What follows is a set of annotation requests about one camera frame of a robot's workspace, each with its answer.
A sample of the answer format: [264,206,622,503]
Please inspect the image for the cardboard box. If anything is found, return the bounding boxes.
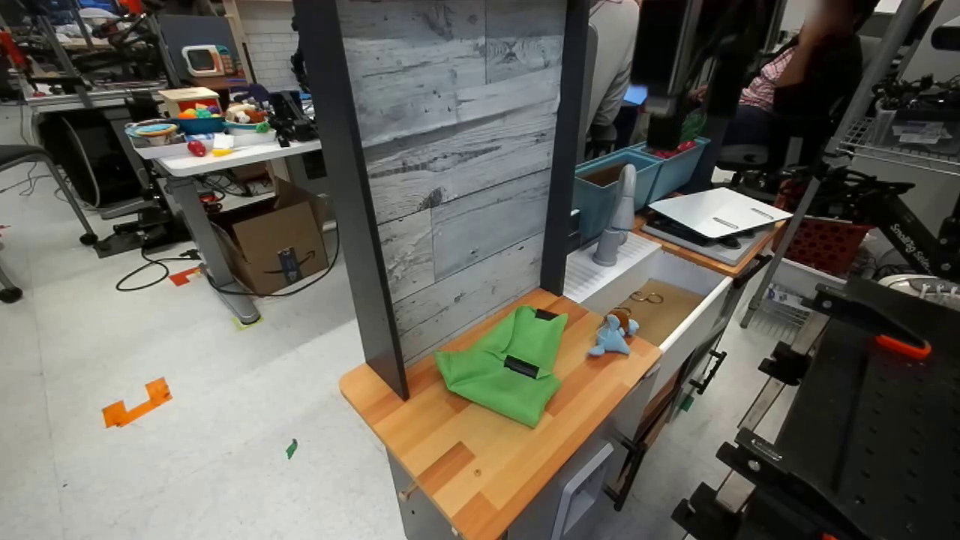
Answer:
[210,189,330,296]

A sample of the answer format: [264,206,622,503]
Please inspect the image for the colourful toy bowl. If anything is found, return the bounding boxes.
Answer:
[176,103,229,138]

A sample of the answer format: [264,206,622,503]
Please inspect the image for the green cloth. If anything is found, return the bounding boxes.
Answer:
[435,303,571,431]

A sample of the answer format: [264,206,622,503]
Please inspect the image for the black floor cable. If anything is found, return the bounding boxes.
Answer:
[113,245,203,293]

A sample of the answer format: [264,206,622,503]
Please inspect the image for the narrow black post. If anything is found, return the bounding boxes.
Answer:
[536,0,594,296]

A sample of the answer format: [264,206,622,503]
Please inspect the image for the seated person in black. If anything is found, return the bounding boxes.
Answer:
[715,0,873,167]

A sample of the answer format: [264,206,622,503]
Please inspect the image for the grey cabinet with wooden top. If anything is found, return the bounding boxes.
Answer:
[340,235,791,540]

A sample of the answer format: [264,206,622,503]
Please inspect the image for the wooden toy box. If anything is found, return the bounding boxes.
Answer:
[156,85,223,121]

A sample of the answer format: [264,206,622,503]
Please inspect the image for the red crate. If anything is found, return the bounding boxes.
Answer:
[782,214,873,279]

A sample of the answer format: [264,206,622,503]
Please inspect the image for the orange floor tape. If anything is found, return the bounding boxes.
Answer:
[99,374,174,431]

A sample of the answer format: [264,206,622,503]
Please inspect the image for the orange cart handle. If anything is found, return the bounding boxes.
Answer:
[870,334,937,365]

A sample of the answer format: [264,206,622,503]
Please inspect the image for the blue plush toy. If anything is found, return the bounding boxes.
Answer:
[585,308,641,360]

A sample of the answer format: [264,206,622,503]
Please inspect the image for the white desk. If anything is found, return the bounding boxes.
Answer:
[133,128,326,327]

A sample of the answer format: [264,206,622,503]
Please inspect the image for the wide black post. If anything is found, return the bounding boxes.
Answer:
[290,0,412,401]

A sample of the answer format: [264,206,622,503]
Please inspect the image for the white tray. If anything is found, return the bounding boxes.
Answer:
[645,185,791,242]

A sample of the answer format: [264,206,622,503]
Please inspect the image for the black cabinet handle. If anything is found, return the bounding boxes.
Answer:
[602,327,728,514]

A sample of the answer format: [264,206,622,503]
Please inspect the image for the white sink basin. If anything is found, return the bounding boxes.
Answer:
[565,235,739,387]

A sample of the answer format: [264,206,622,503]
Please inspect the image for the small blue plastic bin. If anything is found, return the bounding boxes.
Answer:
[648,138,715,202]

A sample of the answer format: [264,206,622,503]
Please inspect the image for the large blue plastic bin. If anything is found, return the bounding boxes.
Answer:
[574,147,663,245]

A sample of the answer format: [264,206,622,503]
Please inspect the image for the silver metal pole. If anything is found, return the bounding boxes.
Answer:
[739,0,927,327]

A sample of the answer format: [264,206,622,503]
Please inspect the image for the grey faucet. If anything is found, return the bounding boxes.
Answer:
[590,161,639,271]

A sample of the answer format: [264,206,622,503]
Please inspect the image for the grey wood-look back panel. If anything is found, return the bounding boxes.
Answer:
[332,0,571,365]

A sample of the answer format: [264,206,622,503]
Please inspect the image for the person in white shirt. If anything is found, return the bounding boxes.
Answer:
[583,0,641,152]

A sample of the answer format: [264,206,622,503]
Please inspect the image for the brown cardboard sheet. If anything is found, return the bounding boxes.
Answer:
[610,279,706,349]

